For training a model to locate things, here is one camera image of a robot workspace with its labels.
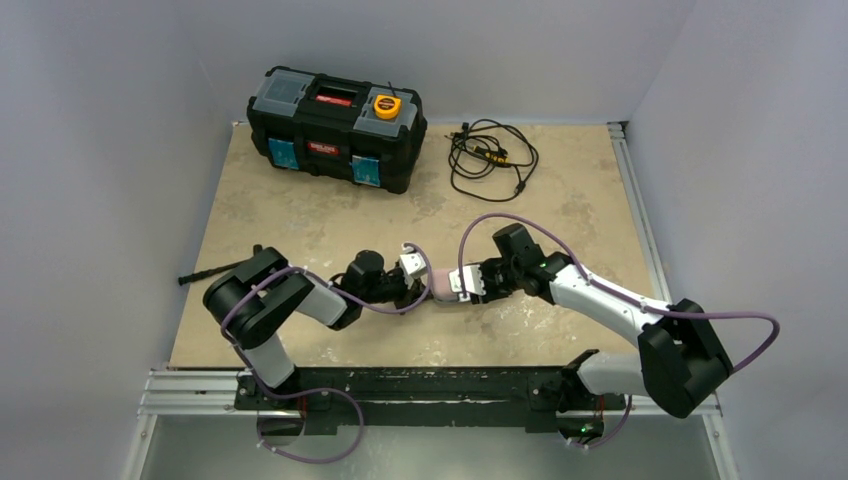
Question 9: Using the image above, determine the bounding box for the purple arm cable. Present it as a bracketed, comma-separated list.
[218, 241, 435, 465]
[457, 212, 782, 450]

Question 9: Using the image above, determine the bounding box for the right blue toolbox latch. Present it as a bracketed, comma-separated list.
[350, 155, 381, 188]

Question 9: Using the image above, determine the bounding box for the blue toolbox latch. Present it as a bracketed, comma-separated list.
[350, 155, 381, 188]
[268, 138, 300, 171]

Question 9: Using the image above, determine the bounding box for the black coiled cable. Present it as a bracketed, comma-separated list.
[445, 119, 541, 203]

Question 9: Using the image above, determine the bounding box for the yellow tape measure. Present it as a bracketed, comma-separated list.
[373, 94, 403, 121]

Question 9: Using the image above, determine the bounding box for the black plastic toolbox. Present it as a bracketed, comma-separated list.
[246, 66, 428, 194]

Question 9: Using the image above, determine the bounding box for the pink umbrella case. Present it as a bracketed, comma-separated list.
[429, 269, 471, 304]

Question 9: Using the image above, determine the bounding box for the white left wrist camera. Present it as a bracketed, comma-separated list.
[398, 244, 428, 283]

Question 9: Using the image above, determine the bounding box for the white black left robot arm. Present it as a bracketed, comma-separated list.
[202, 243, 432, 395]

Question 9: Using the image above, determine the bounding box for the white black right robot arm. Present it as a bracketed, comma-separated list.
[427, 223, 733, 418]

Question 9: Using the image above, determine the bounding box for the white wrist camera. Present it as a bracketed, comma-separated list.
[398, 244, 428, 283]
[448, 264, 486, 302]

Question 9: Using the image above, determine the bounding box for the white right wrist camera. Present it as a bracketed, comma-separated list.
[448, 264, 486, 302]

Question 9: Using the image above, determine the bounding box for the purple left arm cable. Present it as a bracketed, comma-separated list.
[218, 241, 435, 465]

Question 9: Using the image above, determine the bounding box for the left blue toolbox latch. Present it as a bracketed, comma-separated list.
[268, 138, 300, 171]

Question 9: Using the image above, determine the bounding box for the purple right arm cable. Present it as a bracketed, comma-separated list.
[457, 212, 782, 450]

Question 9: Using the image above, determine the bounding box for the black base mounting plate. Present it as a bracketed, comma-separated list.
[234, 366, 626, 439]

